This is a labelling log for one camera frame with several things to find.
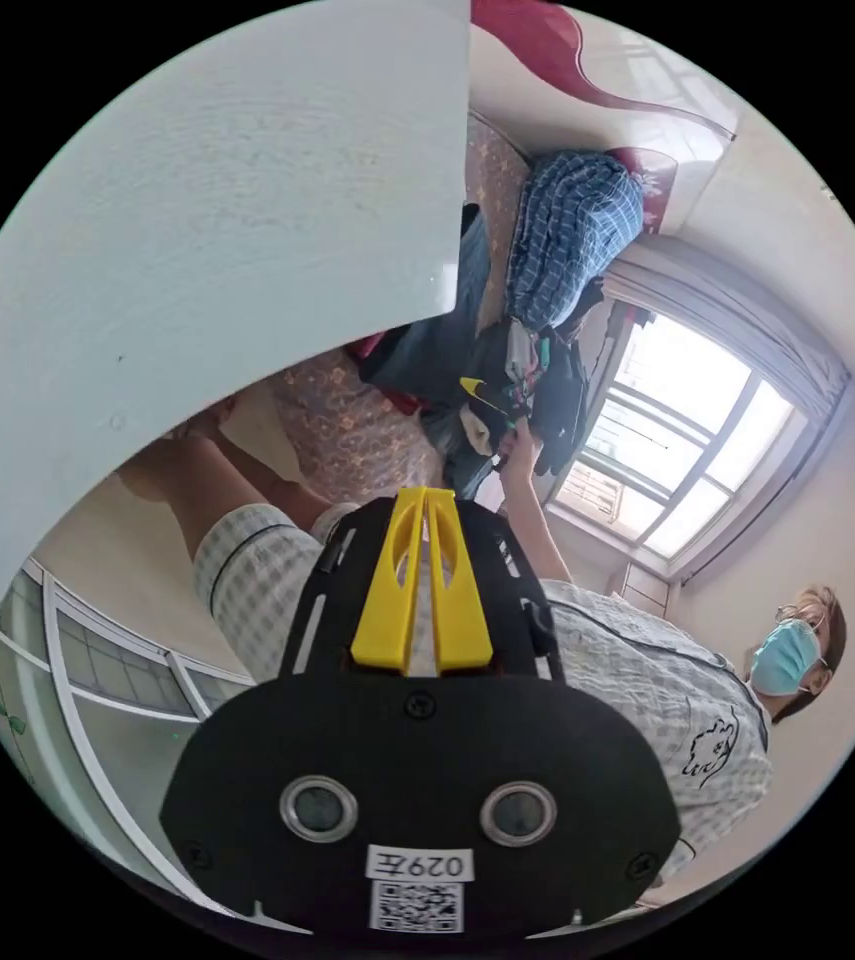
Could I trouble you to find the person's right forearm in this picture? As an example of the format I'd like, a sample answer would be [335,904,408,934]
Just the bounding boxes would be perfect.
[500,448,577,585]

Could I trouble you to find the red garment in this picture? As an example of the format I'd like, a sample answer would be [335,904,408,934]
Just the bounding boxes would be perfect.
[348,333,432,418]

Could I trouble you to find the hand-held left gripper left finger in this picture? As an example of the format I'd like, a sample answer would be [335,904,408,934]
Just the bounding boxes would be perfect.
[350,486,428,670]

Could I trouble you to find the window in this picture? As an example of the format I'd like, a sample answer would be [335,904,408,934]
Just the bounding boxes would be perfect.
[546,313,811,560]

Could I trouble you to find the dark blue jeans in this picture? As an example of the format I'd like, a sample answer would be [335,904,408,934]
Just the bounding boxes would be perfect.
[357,203,511,500]

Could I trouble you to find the person's body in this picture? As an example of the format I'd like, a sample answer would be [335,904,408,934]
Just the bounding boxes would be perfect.
[117,433,848,890]

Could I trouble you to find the bed with flower-patterned sheet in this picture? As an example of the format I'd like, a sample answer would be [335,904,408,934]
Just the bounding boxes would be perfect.
[164,0,740,513]

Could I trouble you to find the pile of clothes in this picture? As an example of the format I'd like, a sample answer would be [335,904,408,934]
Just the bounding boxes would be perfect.
[500,296,602,481]

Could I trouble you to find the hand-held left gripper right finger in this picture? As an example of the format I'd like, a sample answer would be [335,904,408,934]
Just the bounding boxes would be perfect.
[425,488,494,671]

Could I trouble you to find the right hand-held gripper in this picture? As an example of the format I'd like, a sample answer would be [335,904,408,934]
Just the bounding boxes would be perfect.
[459,377,532,444]

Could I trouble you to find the person's right hand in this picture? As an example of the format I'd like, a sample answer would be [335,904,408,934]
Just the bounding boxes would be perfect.
[498,424,544,475]

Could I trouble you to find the grey curtain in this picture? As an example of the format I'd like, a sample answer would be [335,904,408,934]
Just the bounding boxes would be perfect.
[600,253,852,421]

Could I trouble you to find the blue checked rolled blanket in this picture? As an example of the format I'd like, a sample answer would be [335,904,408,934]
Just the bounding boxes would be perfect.
[507,149,647,331]

